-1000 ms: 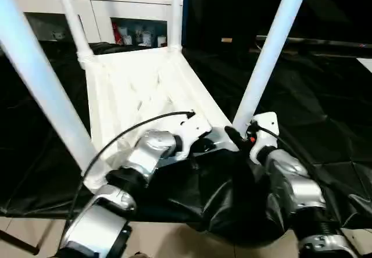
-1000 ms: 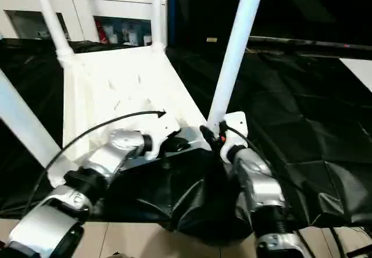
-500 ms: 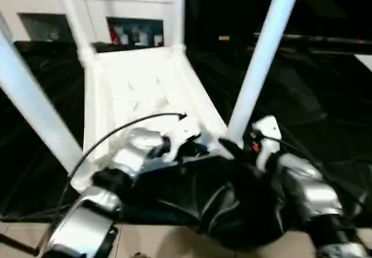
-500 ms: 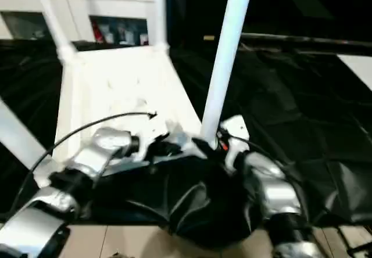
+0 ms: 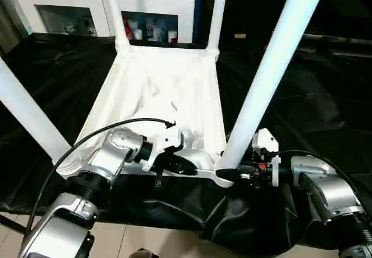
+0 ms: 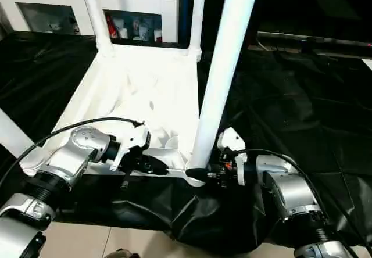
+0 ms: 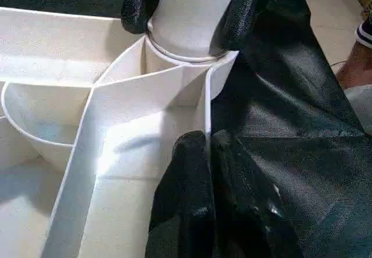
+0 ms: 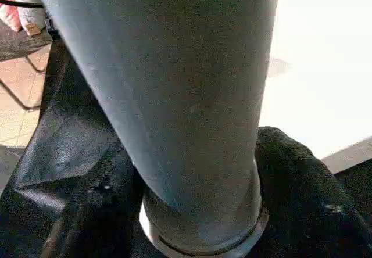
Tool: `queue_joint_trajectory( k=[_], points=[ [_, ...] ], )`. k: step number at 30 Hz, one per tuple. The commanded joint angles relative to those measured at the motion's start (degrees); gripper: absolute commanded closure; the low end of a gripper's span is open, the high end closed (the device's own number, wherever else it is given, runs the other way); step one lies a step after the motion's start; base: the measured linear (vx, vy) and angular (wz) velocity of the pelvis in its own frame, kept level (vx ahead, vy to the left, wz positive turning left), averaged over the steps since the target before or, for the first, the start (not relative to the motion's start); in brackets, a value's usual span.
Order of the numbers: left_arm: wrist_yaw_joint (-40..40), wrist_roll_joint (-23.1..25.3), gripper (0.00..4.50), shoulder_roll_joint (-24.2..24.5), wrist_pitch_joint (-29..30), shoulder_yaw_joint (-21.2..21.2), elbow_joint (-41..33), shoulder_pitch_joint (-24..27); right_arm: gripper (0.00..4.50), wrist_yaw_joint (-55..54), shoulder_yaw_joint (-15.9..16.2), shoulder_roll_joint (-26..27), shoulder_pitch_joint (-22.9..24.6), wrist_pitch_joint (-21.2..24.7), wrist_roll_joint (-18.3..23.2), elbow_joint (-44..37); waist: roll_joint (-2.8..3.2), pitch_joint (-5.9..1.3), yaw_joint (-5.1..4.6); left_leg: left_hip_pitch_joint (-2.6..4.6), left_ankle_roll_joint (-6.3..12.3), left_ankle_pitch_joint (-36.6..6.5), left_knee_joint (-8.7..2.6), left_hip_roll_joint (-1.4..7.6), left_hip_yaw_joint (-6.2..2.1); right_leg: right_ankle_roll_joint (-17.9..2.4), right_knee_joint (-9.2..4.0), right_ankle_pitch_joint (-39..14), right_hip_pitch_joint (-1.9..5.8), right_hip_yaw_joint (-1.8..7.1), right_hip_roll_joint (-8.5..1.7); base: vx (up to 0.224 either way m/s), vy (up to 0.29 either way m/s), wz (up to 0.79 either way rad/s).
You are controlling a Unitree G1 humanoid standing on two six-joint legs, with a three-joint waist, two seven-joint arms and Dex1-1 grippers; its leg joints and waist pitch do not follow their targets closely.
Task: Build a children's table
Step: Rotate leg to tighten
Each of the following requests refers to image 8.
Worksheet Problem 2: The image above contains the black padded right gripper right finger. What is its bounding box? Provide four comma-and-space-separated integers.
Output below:
254, 126, 372, 258

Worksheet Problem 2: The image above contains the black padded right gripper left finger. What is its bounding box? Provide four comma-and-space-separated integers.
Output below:
37, 141, 146, 258

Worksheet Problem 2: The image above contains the white plastic table top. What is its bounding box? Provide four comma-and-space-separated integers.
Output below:
257, 0, 372, 175

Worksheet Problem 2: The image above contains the white plastic table leg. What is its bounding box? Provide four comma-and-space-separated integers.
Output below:
30, 0, 284, 256

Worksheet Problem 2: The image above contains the black work mat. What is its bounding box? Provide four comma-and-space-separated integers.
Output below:
0, 37, 372, 258

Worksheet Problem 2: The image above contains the brown woven fabric item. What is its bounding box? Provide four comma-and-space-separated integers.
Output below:
0, 22, 55, 62

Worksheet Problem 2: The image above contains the pink quilted fabric item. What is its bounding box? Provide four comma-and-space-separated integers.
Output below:
0, 0, 23, 32

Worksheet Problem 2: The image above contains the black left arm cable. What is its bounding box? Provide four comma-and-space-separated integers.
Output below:
0, 0, 44, 9

